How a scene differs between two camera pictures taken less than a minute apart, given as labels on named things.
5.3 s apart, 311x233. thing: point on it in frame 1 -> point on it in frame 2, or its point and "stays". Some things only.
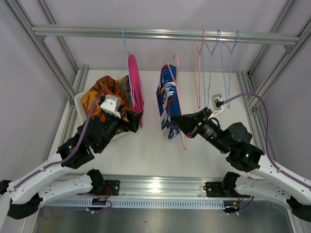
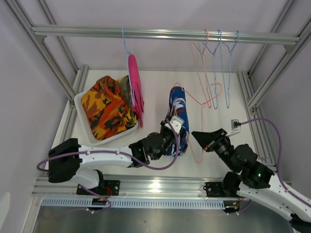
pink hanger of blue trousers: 176,79 -> 202,104
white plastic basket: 84,116 stays
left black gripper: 133,122 -> 163,127
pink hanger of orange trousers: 197,59 -> 209,105
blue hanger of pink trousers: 129,75 stays
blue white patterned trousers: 168,100 -> 178,107
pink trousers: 138,106 stays
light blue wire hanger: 230,51 stays
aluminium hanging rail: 44,31 stays
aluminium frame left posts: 79,73 stays
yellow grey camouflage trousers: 126,90 stays
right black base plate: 214,190 stays
